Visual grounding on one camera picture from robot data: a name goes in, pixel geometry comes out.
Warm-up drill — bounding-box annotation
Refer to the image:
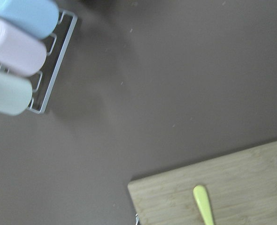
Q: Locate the wooden cutting board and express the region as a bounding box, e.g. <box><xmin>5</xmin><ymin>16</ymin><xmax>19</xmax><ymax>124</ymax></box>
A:
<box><xmin>128</xmin><ymin>141</ymin><xmax>277</xmax><ymax>225</ymax></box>

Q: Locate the white cup rack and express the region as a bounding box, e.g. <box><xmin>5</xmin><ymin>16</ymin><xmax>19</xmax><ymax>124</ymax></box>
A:
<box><xmin>27</xmin><ymin>9</ymin><xmax>77</xmax><ymax>114</ymax></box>

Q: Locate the blue cup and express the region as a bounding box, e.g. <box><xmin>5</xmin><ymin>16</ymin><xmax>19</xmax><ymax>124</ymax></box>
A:
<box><xmin>0</xmin><ymin>0</ymin><xmax>60</xmax><ymax>39</ymax></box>

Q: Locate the mint green cup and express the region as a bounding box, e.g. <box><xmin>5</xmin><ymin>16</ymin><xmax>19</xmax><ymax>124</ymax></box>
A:
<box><xmin>0</xmin><ymin>72</ymin><xmax>32</xmax><ymax>116</ymax></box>

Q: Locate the yellow plastic knife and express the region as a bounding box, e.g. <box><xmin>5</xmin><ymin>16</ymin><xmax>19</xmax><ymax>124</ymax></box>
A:
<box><xmin>193</xmin><ymin>185</ymin><xmax>215</xmax><ymax>225</ymax></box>

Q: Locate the pink cup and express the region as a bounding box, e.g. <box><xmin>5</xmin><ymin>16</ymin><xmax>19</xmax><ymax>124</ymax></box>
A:
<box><xmin>0</xmin><ymin>19</ymin><xmax>47</xmax><ymax>77</ymax></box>

